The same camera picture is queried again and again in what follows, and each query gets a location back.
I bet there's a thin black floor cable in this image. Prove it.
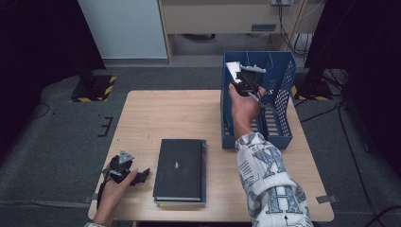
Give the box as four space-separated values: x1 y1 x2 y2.
25 101 51 123

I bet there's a thick black floor cable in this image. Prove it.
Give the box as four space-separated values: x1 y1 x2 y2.
363 205 401 227

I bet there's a blue plastic file rack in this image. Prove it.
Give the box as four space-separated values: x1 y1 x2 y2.
220 50 297 150

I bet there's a person's right hand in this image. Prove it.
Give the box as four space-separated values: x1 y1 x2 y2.
228 83 268 132

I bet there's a long black floor cable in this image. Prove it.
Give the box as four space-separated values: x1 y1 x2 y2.
338 102 379 220

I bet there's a person's left hand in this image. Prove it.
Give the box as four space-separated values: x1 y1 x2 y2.
96 168 139 213

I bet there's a short black floor cable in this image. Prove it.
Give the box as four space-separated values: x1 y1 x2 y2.
300 102 343 124

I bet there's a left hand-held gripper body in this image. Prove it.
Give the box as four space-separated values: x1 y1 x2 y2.
102 149 136 184

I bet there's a beige wooden cabinet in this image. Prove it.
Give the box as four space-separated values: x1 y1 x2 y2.
157 0 326 66

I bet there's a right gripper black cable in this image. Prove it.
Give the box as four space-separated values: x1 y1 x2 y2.
250 93 272 142

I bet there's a bundle of hanging cables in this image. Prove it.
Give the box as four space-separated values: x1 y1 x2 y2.
276 0 314 60

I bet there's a dark curtain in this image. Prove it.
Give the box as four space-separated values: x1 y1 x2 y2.
304 0 401 179
0 0 107 155

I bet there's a grey cabinet label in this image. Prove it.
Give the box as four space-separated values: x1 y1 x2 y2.
251 23 278 33

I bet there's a light blue book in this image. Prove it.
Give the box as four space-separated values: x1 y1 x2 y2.
224 61 244 93

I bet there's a black yellow striped stand base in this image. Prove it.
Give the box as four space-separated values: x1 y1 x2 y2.
69 69 117 103
290 70 334 102

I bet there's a teal illustrated book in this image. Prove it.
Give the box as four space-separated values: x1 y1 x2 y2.
153 139 208 205

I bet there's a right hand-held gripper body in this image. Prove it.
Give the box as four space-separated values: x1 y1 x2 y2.
235 63 268 97

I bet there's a white panel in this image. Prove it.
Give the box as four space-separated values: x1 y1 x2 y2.
77 0 168 60

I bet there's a grey tape strip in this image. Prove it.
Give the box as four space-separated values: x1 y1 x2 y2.
83 193 104 203
315 195 338 204

